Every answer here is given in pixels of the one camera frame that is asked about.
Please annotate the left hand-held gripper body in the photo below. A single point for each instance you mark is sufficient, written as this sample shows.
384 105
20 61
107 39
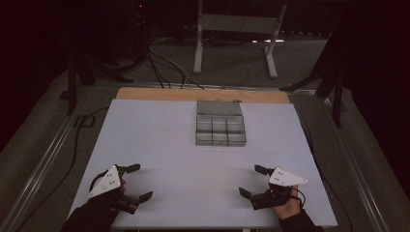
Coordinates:
108 182

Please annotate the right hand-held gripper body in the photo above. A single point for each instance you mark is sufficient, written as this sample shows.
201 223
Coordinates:
279 188

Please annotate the person's left hand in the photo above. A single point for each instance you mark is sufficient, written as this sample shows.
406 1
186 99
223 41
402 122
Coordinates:
122 189

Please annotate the person's right hand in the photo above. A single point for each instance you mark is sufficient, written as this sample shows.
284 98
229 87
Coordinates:
288 207

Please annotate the white table mat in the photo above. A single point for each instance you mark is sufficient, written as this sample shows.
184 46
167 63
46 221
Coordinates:
180 167

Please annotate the clear plastic compartment box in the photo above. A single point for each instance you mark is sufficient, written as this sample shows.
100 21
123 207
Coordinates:
220 123

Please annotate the black tripod stand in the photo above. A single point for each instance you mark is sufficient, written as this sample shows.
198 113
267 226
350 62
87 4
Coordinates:
335 80
74 74

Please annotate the dark equipment rack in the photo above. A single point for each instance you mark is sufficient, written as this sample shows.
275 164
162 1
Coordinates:
139 29

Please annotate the white metal stand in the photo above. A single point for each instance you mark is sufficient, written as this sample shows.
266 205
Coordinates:
238 24

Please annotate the metal floor rail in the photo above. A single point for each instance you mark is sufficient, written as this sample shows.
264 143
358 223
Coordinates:
354 161
42 164

